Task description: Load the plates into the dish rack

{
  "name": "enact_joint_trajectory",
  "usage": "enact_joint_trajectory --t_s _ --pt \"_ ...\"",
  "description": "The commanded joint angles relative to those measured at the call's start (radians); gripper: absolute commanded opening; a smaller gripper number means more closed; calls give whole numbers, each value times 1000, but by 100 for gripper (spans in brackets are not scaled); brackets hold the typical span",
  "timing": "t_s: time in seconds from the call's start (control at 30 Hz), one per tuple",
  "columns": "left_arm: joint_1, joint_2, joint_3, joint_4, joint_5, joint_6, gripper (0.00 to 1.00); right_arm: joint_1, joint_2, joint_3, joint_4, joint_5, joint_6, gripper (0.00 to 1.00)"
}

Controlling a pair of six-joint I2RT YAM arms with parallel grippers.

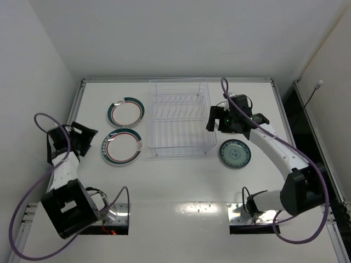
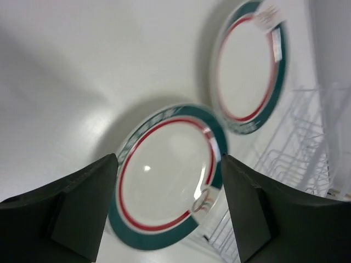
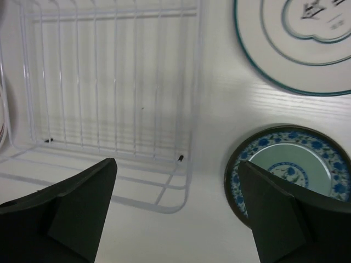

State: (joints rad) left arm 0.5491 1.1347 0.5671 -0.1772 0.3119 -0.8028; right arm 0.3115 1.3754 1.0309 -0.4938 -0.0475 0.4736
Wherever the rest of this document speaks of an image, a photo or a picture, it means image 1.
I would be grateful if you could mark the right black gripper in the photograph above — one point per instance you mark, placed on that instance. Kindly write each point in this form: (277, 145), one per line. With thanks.
(217, 120)

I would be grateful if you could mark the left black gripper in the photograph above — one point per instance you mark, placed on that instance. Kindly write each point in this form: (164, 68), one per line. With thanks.
(83, 136)

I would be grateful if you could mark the green red rimmed plate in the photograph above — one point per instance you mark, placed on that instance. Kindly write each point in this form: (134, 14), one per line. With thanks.
(121, 147)
(127, 112)

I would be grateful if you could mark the blue patterned green plate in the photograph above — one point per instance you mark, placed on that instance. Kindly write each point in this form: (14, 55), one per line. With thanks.
(235, 153)

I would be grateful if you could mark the white plate with dark rim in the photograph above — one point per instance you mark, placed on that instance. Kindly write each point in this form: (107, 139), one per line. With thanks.
(222, 105)

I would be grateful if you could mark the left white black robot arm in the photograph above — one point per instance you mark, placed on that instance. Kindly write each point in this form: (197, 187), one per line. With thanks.
(67, 202)

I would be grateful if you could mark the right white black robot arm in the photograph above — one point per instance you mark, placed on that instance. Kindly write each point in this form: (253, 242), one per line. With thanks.
(304, 187)

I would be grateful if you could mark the white wire dish rack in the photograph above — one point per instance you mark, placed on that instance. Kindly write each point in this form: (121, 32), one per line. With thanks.
(178, 119)

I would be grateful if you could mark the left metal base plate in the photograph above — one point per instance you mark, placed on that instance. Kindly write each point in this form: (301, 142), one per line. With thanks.
(117, 215)

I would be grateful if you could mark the metal base plate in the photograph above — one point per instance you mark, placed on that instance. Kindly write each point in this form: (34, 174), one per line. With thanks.
(238, 217)
(117, 215)

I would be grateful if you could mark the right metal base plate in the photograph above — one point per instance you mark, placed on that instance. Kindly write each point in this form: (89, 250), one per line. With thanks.
(238, 217)

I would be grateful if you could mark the black wall cable white plug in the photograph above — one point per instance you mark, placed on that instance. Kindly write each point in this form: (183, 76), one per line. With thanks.
(300, 112)

